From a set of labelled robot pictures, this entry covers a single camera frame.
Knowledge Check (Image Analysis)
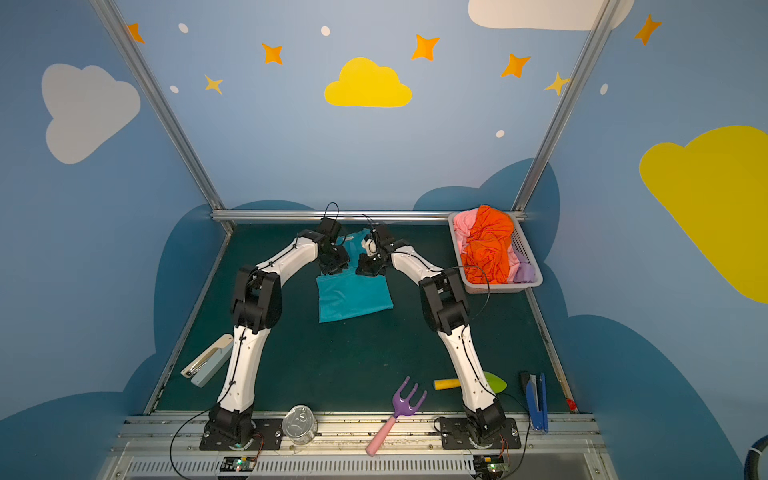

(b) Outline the red tipped white pen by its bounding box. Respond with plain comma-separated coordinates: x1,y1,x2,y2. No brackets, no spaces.
525,289,580,414

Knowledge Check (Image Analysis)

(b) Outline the left green circuit board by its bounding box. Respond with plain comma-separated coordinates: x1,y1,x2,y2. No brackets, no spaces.
219,456,257,473

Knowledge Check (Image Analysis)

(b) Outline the aluminium frame post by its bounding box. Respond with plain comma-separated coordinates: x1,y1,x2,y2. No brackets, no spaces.
511,0,622,214
90,0,225,214

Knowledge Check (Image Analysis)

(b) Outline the purple pink toy rake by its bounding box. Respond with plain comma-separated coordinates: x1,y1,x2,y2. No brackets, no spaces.
365,376,428,457

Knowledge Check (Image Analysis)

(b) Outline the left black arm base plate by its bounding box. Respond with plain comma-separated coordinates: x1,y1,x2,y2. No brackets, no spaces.
199,418,283,452

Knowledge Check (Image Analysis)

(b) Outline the blue stapler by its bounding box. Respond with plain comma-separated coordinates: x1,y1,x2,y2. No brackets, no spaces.
519,371,549,433

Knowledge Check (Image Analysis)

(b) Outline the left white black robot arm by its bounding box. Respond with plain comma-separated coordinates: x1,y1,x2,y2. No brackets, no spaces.
200,217,349,451

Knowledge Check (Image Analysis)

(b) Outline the right aluminium frame post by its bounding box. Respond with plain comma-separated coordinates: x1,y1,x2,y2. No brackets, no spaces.
511,0,622,214

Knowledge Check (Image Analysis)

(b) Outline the green yellow toy trowel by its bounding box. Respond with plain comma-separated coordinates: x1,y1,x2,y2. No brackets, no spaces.
433,371,508,394

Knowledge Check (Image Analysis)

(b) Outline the horizontal aluminium frame bar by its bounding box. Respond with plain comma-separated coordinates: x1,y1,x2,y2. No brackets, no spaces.
211,209,528,226

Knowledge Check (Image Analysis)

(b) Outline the silver tin can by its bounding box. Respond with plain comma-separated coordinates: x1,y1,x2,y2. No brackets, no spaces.
282,405,318,445

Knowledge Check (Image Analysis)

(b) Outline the white plastic laundry basket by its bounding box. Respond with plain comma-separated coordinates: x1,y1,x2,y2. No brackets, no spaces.
448,205,543,294

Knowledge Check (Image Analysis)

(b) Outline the lilac t shirt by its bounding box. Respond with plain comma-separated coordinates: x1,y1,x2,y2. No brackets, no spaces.
513,262,536,283

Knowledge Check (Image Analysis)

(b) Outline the right green circuit board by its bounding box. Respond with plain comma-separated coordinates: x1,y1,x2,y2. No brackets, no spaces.
472,456,507,480

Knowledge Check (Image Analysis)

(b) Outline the orange t shirt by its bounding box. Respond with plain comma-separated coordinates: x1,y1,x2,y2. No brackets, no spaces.
460,205,517,286

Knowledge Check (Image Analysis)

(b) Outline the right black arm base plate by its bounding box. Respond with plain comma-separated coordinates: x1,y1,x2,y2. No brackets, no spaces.
433,417,522,450

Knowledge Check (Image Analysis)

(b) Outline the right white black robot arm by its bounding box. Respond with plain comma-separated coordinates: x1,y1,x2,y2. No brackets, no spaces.
356,224,506,446

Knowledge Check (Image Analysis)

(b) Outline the grey white stapler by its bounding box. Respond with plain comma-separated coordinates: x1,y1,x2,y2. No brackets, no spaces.
180,334,234,388

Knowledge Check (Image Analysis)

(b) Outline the front aluminium rail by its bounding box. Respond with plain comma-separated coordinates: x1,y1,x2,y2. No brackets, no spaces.
98,412,618,479

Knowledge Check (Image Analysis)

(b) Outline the teal printed t shirt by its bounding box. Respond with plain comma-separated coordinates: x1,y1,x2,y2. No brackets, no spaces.
316,229,394,323

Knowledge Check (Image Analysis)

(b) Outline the left aluminium frame post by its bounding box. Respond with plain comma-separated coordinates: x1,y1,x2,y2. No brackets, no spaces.
90,0,225,214

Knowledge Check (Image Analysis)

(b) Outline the green circuit board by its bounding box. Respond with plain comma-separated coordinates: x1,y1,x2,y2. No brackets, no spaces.
219,456,257,473
472,456,507,480

